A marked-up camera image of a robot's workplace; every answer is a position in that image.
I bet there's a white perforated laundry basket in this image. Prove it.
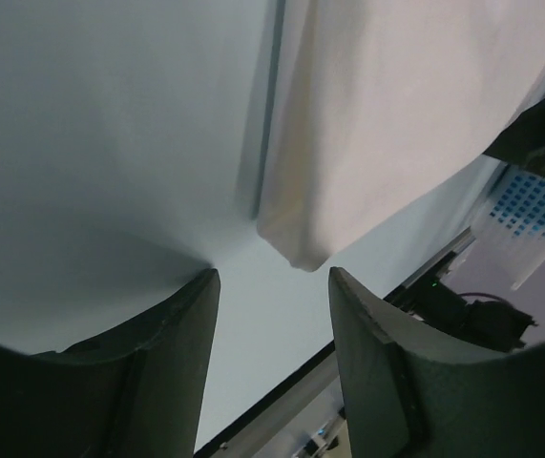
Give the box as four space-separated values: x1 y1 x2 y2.
471 166 545 290

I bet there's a white t shirt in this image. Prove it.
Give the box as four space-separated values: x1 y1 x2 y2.
258 1 545 272

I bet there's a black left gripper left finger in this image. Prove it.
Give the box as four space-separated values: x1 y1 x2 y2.
0 269 219 457

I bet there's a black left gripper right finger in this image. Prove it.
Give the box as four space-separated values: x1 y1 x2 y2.
328 267 545 457

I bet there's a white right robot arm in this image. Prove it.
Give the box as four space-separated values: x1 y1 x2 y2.
386 97 545 353

